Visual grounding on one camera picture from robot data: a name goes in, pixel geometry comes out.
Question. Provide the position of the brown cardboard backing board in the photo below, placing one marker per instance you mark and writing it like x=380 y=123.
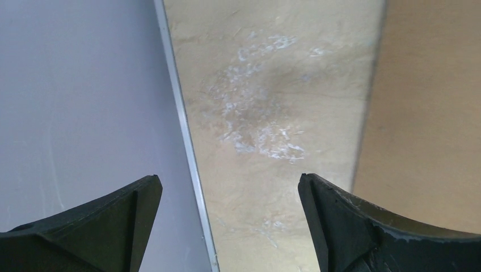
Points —
x=420 y=153

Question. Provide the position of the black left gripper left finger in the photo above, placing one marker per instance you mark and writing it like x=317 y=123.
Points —
x=109 y=233

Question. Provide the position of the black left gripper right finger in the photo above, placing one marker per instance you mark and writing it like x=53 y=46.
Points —
x=352 y=234

